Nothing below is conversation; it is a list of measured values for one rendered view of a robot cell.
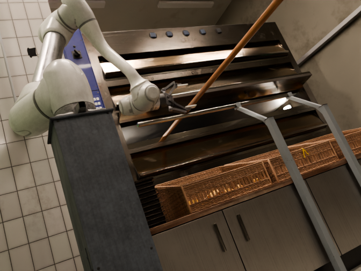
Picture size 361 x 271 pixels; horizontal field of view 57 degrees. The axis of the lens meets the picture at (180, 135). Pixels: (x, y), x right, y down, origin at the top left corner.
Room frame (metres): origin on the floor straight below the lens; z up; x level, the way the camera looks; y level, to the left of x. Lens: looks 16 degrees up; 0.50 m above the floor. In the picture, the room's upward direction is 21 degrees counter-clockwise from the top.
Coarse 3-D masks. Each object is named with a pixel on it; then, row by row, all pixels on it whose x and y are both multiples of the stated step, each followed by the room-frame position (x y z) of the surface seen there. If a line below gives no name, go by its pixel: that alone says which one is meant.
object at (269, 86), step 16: (272, 80) 2.60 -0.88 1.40; (288, 80) 2.71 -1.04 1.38; (304, 80) 2.85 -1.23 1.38; (176, 96) 2.17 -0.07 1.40; (192, 96) 2.25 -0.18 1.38; (208, 96) 2.36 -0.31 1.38; (224, 96) 2.47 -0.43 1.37; (240, 96) 2.59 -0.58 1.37; (256, 96) 2.73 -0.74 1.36; (160, 112) 2.27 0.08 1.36
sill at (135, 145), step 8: (272, 112) 2.72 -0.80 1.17; (280, 112) 2.76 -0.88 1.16; (240, 120) 2.56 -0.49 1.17; (248, 120) 2.60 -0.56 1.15; (200, 128) 2.39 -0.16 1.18; (208, 128) 2.42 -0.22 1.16; (216, 128) 2.45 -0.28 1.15; (168, 136) 2.26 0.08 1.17; (176, 136) 2.29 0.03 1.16; (184, 136) 2.32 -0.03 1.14; (128, 144) 2.12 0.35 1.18; (136, 144) 2.14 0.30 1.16; (144, 144) 2.17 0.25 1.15
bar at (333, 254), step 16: (272, 96) 2.26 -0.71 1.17; (288, 96) 2.32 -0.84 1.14; (192, 112) 1.94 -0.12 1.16; (208, 112) 2.01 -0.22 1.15; (272, 128) 1.90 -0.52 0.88; (336, 128) 2.13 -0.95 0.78; (288, 160) 1.90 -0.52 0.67; (352, 160) 2.12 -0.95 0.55; (304, 192) 1.90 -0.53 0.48; (320, 224) 1.90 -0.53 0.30; (336, 256) 1.91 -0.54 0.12
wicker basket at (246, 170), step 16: (192, 176) 2.25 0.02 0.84; (224, 176) 1.82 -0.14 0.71; (240, 176) 1.86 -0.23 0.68; (256, 176) 2.03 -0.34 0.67; (160, 192) 1.98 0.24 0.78; (176, 192) 1.78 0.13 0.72; (192, 192) 1.72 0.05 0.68; (208, 192) 2.23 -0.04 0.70; (224, 192) 1.80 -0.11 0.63; (240, 192) 1.85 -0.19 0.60; (176, 208) 1.86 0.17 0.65; (192, 208) 1.71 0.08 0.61
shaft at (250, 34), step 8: (280, 0) 1.11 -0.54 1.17; (272, 8) 1.15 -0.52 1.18; (264, 16) 1.19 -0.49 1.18; (256, 24) 1.24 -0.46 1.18; (248, 32) 1.29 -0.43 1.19; (248, 40) 1.32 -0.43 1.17; (240, 48) 1.37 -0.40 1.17; (232, 56) 1.43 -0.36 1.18; (224, 64) 1.49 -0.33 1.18; (216, 72) 1.55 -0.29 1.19; (208, 80) 1.63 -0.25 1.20; (200, 96) 1.76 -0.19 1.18; (192, 104) 1.85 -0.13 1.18; (176, 120) 2.06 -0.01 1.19
